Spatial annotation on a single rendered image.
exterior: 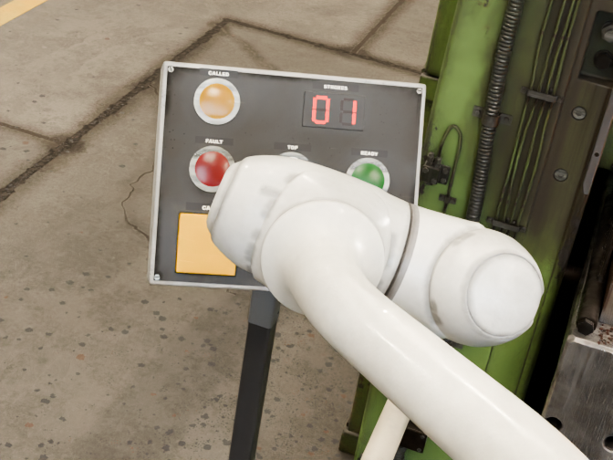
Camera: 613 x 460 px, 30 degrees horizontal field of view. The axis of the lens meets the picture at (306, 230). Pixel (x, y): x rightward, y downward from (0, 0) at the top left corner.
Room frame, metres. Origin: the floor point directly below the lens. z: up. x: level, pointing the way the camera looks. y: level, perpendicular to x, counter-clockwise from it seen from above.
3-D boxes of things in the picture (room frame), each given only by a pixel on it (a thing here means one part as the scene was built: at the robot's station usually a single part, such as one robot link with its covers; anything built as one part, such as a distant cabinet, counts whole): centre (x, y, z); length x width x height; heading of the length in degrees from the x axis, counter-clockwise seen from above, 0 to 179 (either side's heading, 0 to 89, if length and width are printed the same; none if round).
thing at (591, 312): (1.47, -0.44, 0.93); 0.40 x 0.03 x 0.03; 166
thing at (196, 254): (1.21, 0.12, 1.01); 0.07 x 0.05 x 0.07; 101
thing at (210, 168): (1.26, 0.13, 1.09); 0.05 x 0.03 x 0.04; 76
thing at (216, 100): (1.30, 0.14, 1.16); 0.05 x 0.03 x 0.04; 76
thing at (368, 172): (1.30, -0.07, 1.09); 0.05 x 0.03 x 0.04; 76
